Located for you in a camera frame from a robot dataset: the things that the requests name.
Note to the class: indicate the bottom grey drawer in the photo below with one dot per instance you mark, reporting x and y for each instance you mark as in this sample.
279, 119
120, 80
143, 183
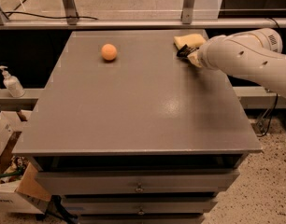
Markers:
149, 219

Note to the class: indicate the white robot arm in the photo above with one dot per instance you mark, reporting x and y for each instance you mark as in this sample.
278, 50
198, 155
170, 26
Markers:
253, 55

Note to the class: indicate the middle grey drawer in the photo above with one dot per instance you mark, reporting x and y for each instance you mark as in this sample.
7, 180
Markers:
139, 206

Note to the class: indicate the orange ball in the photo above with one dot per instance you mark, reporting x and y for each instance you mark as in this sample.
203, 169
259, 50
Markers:
109, 52

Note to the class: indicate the grey drawer cabinet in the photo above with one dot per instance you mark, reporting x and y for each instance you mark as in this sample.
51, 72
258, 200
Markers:
147, 110

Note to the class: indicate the top grey drawer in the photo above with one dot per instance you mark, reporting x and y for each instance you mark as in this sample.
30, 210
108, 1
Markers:
136, 182

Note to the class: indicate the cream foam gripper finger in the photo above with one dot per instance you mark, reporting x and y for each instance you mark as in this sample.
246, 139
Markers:
193, 58

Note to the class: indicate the yellow sponge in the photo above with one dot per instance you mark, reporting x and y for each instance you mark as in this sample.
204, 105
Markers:
192, 41

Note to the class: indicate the open cardboard box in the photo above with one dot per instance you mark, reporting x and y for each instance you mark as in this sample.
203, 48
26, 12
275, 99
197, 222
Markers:
19, 192

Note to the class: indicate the grey drawer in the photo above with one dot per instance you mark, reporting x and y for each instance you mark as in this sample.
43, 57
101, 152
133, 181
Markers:
139, 206
136, 182
149, 219

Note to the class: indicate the metal frame rail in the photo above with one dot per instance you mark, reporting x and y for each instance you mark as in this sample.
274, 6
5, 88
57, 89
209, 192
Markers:
140, 14

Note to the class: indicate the black rxbar chocolate wrapper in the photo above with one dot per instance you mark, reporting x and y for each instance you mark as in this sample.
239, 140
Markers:
185, 51

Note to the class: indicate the white pump sanitizer bottle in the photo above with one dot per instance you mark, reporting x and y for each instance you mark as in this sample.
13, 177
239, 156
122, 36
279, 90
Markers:
12, 84

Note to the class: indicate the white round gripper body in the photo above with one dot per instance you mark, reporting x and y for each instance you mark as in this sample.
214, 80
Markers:
208, 54

